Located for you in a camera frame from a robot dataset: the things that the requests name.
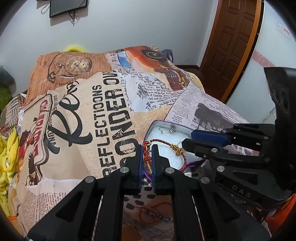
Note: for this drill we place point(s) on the newspaper print bed blanket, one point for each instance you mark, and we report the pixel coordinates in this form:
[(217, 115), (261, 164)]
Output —
[(86, 113)]

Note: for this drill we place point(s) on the yellow pillow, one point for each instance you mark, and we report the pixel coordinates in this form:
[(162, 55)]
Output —
[(74, 48)]

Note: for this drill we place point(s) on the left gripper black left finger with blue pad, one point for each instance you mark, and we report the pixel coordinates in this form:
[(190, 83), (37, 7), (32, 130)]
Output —
[(93, 210)]

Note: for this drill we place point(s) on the dark grey pillow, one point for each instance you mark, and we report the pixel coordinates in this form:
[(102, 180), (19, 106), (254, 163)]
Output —
[(5, 78)]

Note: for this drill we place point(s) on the white wardrobe sliding door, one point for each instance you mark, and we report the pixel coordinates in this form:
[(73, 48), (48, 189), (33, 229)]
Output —
[(275, 47)]

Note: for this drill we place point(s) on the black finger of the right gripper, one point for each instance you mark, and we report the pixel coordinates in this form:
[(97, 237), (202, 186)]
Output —
[(203, 150)]

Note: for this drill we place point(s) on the silver earrings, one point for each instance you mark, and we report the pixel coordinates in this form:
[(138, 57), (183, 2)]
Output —
[(169, 130)]

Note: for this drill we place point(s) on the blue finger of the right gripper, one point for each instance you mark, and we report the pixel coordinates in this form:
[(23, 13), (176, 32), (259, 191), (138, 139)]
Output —
[(211, 137)]

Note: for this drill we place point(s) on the small black wall monitor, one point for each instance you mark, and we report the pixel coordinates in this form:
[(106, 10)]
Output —
[(58, 7)]

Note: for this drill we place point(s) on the purple heart-shaped tin box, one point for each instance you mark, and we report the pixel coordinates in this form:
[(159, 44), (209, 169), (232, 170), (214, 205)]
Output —
[(170, 147)]

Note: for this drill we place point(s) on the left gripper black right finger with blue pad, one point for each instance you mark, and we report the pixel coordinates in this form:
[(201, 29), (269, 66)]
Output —
[(201, 210)]

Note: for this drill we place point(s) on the green patterned bag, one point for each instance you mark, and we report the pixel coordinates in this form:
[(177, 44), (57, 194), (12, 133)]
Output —
[(5, 96)]

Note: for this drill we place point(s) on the brown wooden door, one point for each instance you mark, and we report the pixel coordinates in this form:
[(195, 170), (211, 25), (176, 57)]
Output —
[(232, 36)]

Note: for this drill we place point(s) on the yellow cartoon blanket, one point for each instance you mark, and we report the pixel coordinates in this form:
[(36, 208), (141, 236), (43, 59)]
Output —
[(9, 159)]

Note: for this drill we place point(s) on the striped patchwork pillow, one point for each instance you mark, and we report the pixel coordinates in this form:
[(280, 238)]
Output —
[(12, 115)]

